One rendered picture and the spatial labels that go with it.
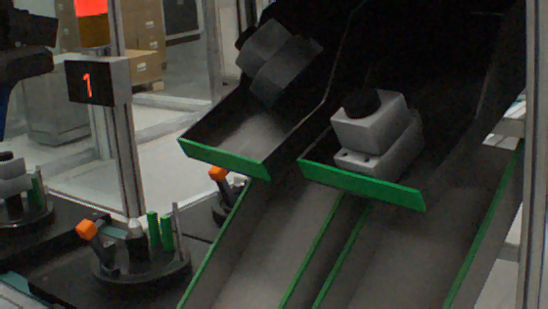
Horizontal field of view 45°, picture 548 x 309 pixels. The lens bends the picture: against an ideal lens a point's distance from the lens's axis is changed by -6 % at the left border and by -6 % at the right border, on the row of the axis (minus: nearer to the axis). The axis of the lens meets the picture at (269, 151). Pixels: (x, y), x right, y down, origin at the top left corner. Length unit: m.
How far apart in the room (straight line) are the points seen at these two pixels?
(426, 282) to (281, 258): 0.17
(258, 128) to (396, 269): 0.19
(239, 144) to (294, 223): 0.12
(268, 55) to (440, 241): 0.24
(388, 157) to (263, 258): 0.25
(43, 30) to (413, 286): 0.45
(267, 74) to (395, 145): 0.17
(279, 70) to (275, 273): 0.21
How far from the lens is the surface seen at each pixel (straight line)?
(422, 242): 0.67
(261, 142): 0.66
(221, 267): 0.76
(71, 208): 1.25
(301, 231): 0.73
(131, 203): 1.16
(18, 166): 1.19
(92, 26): 1.07
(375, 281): 0.68
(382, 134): 0.53
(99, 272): 0.94
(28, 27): 0.72
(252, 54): 0.68
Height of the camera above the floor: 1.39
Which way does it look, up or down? 17 degrees down
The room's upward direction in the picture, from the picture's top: 5 degrees counter-clockwise
